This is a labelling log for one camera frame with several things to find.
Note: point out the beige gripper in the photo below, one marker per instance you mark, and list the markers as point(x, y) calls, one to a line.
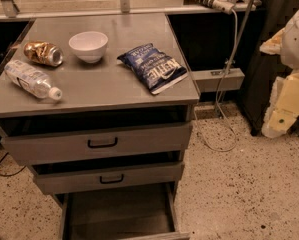
point(296, 42)

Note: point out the grey bottom drawer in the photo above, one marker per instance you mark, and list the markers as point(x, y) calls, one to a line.
point(131, 213)

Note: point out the grey drawer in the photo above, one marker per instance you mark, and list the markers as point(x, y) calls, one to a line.
point(131, 213)
point(107, 173)
point(102, 134)

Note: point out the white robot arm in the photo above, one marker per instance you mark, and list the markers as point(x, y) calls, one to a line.
point(283, 110)

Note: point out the grey middle drawer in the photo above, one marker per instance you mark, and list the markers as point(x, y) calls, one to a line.
point(107, 173)

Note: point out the grey drawer cabinet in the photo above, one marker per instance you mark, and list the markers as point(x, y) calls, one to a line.
point(88, 87)

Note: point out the grey top drawer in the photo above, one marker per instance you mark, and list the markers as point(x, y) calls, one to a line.
point(102, 134)

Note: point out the dark cabinet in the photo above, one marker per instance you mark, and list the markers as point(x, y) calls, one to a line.
point(261, 69)

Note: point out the white round plug adapter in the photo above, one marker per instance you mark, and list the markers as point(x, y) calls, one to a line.
point(224, 6)

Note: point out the blue chip bag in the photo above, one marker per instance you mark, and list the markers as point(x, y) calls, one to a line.
point(153, 68)

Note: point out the white bowl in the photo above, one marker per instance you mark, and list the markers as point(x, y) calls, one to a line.
point(89, 46)

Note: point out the crushed gold can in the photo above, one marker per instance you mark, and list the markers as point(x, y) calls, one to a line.
point(43, 53)

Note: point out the clear plastic water bottle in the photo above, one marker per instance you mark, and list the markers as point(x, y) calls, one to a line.
point(32, 80)

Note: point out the grey metal bracket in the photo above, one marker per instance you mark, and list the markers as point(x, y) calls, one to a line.
point(213, 80)

